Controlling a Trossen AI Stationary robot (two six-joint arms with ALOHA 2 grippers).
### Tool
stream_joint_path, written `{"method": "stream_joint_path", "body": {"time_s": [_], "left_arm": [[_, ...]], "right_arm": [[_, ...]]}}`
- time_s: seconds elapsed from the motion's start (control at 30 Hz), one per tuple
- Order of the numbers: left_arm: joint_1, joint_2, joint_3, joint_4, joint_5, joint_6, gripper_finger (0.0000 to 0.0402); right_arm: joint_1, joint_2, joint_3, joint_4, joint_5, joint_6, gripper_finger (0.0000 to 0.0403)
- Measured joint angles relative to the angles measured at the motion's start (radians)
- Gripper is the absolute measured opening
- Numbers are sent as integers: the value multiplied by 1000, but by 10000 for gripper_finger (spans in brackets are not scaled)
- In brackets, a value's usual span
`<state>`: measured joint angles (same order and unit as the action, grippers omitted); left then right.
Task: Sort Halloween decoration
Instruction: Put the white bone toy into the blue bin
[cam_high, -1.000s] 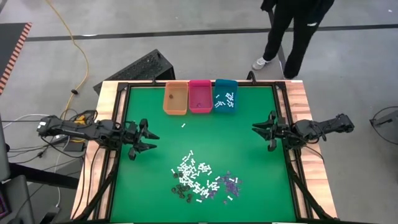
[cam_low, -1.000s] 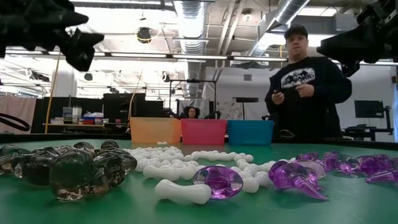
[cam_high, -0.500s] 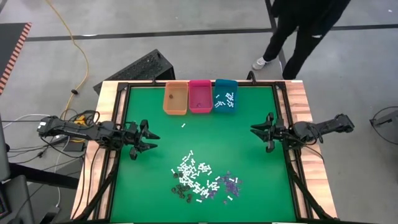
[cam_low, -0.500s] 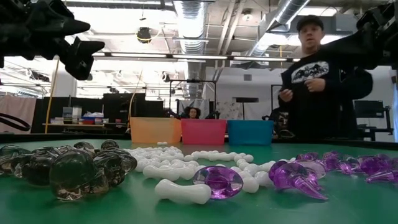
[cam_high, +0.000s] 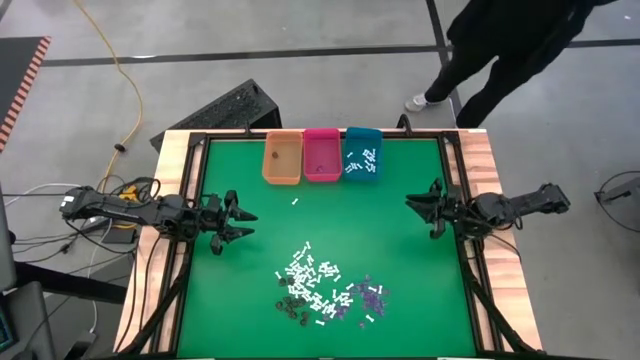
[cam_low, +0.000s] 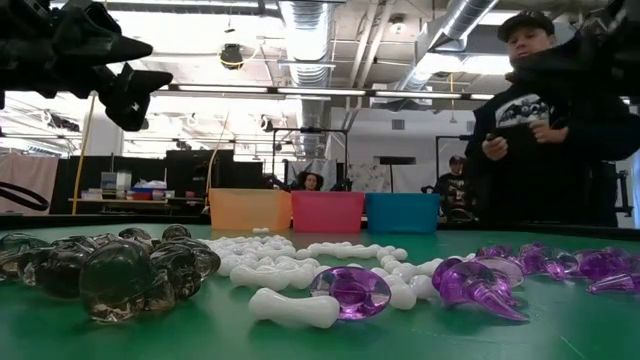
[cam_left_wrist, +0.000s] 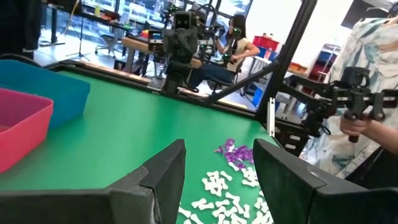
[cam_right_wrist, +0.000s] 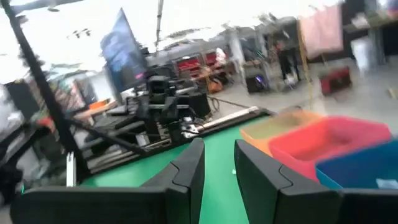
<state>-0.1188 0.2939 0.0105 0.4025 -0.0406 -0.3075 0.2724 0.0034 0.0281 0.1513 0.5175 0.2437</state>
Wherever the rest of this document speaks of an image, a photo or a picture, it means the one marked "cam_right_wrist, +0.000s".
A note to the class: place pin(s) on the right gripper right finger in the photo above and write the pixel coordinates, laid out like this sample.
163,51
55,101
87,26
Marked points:
264,186

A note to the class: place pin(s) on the black diagonal frame strut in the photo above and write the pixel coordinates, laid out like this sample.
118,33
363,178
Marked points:
46,93

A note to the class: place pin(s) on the blue plastic bin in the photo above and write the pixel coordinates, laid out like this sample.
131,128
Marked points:
357,168

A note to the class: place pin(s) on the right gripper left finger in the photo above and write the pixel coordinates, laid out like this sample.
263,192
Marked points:
186,174

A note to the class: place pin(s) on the pink curtain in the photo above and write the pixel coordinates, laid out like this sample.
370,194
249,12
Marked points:
323,31

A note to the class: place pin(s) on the red storage bins shelf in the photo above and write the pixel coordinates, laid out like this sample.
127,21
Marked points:
191,63

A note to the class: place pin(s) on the person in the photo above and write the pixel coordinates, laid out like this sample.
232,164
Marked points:
288,59

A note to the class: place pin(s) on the black table frame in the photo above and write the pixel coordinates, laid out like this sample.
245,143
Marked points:
124,146

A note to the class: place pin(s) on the orange plastic bin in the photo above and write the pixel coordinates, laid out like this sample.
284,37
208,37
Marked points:
273,127

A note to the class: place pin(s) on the red and black box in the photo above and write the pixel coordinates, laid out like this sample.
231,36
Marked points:
335,81

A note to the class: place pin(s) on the black computer case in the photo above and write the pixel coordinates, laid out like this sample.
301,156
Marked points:
257,81

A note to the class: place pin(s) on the large flat display screen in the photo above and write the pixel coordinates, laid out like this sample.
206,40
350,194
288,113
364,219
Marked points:
124,56

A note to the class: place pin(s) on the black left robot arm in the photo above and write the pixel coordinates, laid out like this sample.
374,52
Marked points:
161,105

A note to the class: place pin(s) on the pink plastic bin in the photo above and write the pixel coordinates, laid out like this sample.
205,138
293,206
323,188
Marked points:
326,140

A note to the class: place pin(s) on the wooden table side board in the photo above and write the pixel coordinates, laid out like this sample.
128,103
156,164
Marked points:
230,116

